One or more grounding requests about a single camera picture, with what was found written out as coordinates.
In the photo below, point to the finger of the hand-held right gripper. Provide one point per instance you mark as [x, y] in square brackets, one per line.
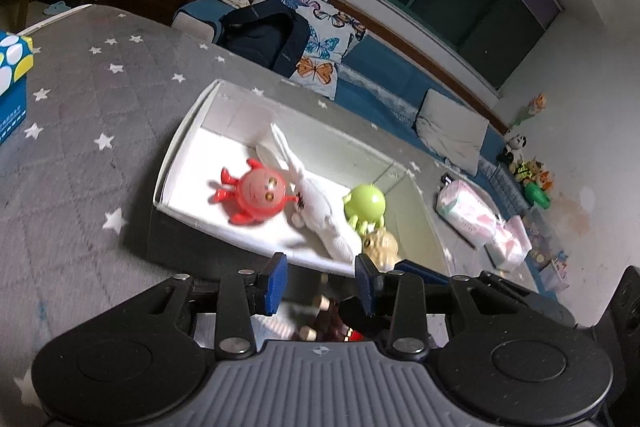
[420, 268]

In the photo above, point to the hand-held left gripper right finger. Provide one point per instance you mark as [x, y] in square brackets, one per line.
[364, 287]

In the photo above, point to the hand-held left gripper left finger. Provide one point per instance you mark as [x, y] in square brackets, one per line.
[277, 282]

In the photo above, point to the beige plush toy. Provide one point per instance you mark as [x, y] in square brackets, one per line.
[382, 244]

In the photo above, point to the black and red doll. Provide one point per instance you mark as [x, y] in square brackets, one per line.
[325, 322]

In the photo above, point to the white plush rabbit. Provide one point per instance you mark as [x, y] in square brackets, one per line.
[320, 212]

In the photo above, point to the lime green plastic toy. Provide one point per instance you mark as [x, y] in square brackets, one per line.
[367, 202]

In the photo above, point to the red crab toy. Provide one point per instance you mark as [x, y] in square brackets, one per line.
[255, 192]

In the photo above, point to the white cardboard box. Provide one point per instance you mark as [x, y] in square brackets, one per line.
[225, 147]

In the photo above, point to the pink and white tissue pack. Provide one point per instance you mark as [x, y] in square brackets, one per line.
[465, 207]

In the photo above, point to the opened pink tissue pack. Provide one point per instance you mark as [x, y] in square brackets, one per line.
[510, 242]

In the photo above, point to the clear plastic storage box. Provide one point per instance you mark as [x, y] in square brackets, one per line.
[547, 252]

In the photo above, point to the green plush toy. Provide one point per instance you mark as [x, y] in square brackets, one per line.
[539, 197]

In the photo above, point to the plain white pillow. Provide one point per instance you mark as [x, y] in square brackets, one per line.
[450, 132]

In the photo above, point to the panda plush toy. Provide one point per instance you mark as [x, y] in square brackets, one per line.
[517, 147]

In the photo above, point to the plush flower toy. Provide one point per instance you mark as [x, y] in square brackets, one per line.
[532, 107]

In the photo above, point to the blue floor sofa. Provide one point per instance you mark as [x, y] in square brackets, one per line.
[380, 72]

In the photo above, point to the grey star-printed blanket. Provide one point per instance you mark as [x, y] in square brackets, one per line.
[75, 187]

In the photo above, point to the butterfly print pillow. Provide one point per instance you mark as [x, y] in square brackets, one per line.
[325, 52]

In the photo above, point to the dark navy backpack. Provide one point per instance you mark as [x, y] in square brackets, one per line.
[260, 37]

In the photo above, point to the blue dotted tissue box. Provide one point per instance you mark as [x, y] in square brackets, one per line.
[12, 102]

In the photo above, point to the light blue slipper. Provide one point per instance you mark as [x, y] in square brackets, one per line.
[55, 8]

